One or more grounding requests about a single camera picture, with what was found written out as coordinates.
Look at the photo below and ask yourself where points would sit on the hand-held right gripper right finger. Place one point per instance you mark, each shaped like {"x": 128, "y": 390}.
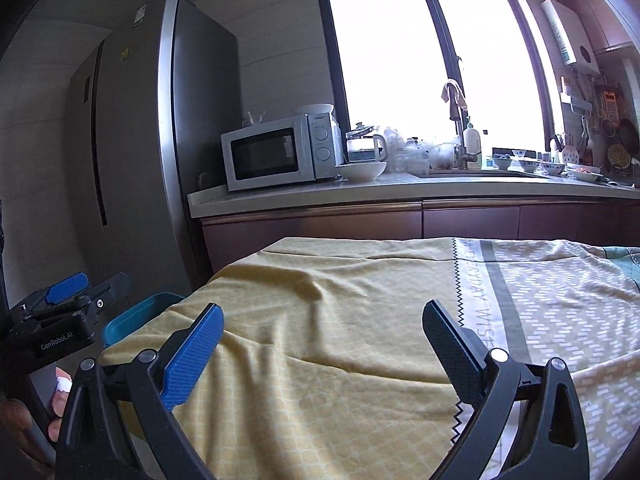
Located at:
{"x": 450, "y": 350}

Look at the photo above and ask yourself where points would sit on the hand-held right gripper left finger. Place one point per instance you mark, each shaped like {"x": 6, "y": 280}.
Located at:
{"x": 192, "y": 355}

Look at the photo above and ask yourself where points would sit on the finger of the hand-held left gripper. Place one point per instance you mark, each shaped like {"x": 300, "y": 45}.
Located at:
{"x": 110, "y": 287}
{"x": 67, "y": 287}

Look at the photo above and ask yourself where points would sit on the teal waste bin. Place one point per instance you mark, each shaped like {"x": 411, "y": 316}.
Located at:
{"x": 135, "y": 320}

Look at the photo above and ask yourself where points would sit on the person's left hand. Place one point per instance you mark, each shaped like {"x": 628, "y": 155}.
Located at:
{"x": 60, "y": 410}

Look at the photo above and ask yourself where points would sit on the yellow patterned tablecloth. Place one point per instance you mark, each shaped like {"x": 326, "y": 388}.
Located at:
{"x": 350, "y": 310}

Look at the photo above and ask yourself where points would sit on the grey steel refrigerator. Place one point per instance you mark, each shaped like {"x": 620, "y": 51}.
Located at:
{"x": 130, "y": 160}

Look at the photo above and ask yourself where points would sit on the brown base cabinets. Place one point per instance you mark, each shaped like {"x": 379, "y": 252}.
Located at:
{"x": 350, "y": 232}

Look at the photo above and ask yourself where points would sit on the kitchen sink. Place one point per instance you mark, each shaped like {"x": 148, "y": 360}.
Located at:
{"x": 480, "y": 175}

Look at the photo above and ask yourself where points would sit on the white kitchen countertop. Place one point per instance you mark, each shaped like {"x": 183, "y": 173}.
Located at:
{"x": 350, "y": 192}

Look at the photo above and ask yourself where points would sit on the clear plastic containers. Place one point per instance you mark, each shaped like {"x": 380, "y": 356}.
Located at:
{"x": 442, "y": 157}

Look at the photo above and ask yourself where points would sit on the wide white bowl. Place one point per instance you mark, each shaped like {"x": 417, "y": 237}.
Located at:
{"x": 361, "y": 171}

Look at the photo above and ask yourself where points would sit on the white microwave oven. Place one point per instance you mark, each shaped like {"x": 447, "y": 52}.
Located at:
{"x": 260, "y": 155}

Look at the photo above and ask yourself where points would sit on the pile of clear plastic bags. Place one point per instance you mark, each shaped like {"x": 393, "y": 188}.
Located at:
{"x": 402, "y": 152}

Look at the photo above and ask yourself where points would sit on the white soap pump bottle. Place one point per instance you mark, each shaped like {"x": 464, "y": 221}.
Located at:
{"x": 472, "y": 147}

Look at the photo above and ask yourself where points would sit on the small blue patterned bowl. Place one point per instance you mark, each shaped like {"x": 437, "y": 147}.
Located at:
{"x": 520, "y": 154}

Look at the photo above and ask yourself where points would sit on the small white figurine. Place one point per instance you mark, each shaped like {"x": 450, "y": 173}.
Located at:
{"x": 252, "y": 120}

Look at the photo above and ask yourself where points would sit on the white plate with food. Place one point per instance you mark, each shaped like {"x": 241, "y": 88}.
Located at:
{"x": 586, "y": 175}

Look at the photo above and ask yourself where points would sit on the glass kettle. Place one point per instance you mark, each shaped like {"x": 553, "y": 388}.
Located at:
{"x": 365, "y": 145}

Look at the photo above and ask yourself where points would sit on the steel kitchen faucet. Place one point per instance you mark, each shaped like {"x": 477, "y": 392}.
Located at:
{"x": 457, "y": 125}

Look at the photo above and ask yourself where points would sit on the utensil holder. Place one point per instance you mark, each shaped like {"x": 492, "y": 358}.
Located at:
{"x": 565, "y": 150}

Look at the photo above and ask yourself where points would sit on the pink dish cloth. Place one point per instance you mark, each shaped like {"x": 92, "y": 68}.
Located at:
{"x": 452, "y": 92}

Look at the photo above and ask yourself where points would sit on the white bowl on microwave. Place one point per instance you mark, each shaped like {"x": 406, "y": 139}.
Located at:
{"x": 313, "y": 109}

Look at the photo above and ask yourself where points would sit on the hanging kitchen utensils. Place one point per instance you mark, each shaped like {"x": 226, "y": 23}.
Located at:
{"x": 610, "y": 125}

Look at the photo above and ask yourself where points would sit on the dark framed window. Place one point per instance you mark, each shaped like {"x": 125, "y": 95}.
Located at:
{"x": 425, "y": 60}

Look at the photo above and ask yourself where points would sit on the white water heater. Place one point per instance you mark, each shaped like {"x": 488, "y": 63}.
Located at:
{"x": 570, "y": 35}

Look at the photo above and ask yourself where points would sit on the pink wall cabinet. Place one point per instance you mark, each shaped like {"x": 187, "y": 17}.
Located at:
{"x": 607, "y": 20}

